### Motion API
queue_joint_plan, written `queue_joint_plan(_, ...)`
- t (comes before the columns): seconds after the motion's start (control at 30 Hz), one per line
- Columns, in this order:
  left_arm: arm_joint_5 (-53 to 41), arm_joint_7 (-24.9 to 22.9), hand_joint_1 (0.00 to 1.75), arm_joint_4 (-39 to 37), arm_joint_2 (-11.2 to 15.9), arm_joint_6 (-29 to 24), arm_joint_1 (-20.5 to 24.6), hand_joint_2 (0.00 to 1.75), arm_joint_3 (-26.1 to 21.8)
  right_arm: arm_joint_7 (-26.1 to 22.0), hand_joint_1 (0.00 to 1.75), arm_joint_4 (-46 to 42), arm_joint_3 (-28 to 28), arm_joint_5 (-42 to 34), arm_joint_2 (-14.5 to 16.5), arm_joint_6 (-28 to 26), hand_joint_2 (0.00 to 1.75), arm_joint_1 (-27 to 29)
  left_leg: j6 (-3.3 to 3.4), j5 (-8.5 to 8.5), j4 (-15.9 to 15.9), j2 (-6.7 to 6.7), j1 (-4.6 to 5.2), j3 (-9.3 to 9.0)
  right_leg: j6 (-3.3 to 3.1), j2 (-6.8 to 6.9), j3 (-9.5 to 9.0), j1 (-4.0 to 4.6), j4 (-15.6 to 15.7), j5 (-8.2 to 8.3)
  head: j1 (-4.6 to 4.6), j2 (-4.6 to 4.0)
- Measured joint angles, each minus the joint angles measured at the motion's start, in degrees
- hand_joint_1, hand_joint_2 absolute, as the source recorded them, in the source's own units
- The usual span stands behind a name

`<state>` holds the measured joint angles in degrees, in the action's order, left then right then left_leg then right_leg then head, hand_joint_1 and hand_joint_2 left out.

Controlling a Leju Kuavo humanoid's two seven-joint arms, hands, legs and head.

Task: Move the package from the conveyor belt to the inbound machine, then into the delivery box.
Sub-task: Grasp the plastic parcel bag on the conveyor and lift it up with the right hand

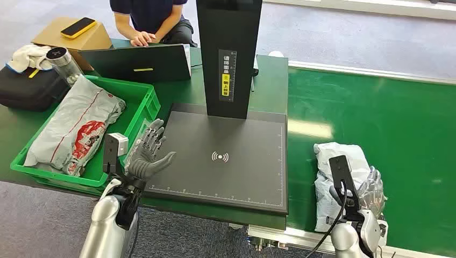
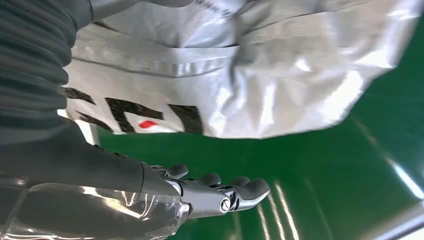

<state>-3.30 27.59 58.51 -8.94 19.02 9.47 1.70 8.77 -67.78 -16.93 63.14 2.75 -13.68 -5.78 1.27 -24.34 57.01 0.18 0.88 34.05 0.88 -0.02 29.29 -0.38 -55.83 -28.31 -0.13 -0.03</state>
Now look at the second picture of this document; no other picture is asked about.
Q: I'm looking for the green conveyor belt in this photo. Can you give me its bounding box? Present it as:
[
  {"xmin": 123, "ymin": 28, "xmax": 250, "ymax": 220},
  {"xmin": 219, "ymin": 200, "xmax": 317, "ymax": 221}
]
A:
[{"xmin": 97, "ymin": 16, "xmax": 424, "ymax": 240}]

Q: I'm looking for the silver conveyor frame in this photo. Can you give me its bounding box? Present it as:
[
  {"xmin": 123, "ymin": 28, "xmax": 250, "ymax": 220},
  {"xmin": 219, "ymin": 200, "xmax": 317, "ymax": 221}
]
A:
[{"xmin": 361, "ymin": 198, "xmax": 424, "ymax": 240}]

